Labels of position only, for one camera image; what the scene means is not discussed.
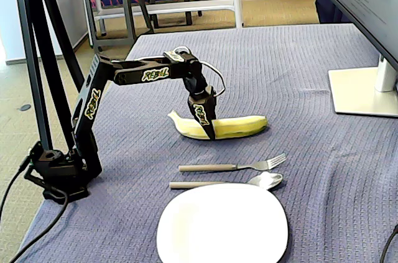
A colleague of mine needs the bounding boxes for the yellow banana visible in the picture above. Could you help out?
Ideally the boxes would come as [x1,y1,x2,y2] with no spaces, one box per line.
[167,109,269,140]

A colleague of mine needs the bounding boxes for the white square plate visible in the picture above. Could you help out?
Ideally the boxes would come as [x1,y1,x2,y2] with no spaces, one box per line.
[156,183,290,263]

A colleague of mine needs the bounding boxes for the blue woven table cloth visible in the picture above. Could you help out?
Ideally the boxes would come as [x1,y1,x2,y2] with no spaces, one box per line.
[12,23,398,263]

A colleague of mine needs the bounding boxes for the silver monitor stand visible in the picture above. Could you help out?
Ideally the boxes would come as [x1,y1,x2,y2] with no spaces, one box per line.
[328,53,398,118]

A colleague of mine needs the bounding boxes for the red white gripper wire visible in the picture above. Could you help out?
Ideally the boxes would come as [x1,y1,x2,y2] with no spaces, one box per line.
[200,60,226,98]

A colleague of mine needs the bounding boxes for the metal fork grey handle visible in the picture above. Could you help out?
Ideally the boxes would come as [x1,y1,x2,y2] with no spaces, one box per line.
[178,152,287,173]

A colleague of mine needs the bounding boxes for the red white forearm wire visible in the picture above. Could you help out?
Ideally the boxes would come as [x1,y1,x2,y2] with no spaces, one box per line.
[172,45,191,58]

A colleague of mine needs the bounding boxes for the metal spoon grey handle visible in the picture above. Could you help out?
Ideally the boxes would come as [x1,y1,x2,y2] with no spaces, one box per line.
[169,172,284,191]

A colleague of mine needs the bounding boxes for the black arching cable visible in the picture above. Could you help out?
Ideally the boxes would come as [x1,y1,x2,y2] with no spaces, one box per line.
[7,187,69,263]

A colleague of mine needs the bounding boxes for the black camera stand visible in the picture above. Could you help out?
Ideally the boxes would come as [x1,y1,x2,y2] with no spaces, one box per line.
[12,0,86,152]

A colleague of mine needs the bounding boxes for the black straight cable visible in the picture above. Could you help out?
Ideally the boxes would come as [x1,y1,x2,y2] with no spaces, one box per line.
[0,150,32,217]

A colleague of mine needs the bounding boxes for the thin black cable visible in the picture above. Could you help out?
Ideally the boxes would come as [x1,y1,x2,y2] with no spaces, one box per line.
[381,224,398,263]

